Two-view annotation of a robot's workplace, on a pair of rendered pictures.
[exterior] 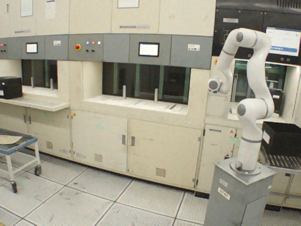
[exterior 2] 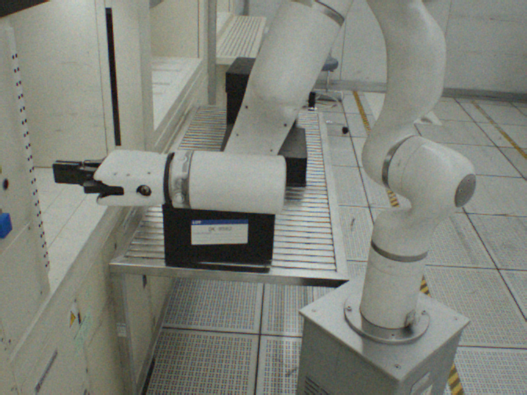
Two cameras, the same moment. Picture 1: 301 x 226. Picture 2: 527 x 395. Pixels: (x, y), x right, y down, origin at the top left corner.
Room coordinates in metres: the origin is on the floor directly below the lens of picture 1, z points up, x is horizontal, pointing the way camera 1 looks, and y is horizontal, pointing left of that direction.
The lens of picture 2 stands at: (1.70, 0.26, 1.54)
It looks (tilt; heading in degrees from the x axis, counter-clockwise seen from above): 27 degrees down; 253
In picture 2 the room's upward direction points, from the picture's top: 3 degrees clockwise
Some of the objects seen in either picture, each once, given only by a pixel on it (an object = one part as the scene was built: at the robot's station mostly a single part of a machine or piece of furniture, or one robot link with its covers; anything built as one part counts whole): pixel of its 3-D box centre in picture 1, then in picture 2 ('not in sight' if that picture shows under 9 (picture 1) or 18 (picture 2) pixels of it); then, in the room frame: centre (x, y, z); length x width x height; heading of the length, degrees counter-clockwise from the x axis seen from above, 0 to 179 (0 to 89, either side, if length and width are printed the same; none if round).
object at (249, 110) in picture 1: (250, 119); (422, 201); (1.14, -0.55, 1.07); 0.19 x 0.12 x 0.24; 112
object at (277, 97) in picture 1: (269, 96); not in sight; (2.12, -1.19, 1.06); 0.24 x 0.20 x 0.32; 72
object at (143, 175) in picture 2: not in sight; (139, 175); (1.67, -0.47, 1.20); 0.11 x 0.10 x 0.07; 162
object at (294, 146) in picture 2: not in sight; (264, 148); (1.20, -1.42, 0.83); 0.29 x 0.29 x 0.13; 72
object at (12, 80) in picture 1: (8, 86); not in sight; (2.53, 1.85, 0.93); 0.30 x 0.28 x 0.26; 69
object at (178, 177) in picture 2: not in sight; (182, 179); (1.61, -0.45, 1.20); 0.09 x 0.03 x 0.08; 72
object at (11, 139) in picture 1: (5, 139); not in sight; (1.97, 1.55, 0.47); 0.31 x 0.23 x 0.02; 93
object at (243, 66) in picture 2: not in sight; (265, 96); (1.09, -1.82, 0.89); 0.29 x 0.29 x 0.25; 68
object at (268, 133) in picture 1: (283, 138); (217, 206); (1.45, -1.00, 0.85); 0.28 x 0.28 x 0.17; 82
